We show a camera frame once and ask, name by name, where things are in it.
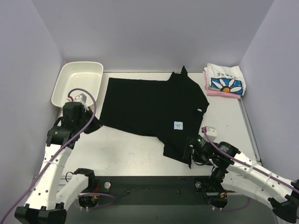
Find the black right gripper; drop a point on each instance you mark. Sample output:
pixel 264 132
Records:
pixel 189 151

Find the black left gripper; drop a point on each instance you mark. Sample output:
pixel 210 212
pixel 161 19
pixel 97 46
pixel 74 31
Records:
pixel 91 122

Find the white plastic bin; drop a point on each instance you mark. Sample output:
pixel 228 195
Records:
pixel 83 75

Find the black t shirt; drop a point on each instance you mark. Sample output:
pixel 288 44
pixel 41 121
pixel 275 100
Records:
pixel 171 110

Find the white daisy print t shirt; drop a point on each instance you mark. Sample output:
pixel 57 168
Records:
pixel 225 79

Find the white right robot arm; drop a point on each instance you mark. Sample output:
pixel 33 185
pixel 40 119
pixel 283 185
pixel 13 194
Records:
pixel 234 171

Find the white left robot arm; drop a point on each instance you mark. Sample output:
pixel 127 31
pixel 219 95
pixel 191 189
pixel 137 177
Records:
pixel 46 204

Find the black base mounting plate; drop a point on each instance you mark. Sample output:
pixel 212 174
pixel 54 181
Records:
pixel 158 190

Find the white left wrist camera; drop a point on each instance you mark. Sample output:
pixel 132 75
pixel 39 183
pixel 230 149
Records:
pixel 81 98

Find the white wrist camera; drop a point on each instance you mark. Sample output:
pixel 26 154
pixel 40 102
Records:
pixel 81 98
pixel 210 131

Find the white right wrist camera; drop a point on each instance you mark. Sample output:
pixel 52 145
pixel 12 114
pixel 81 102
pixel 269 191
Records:
pixel 210 131

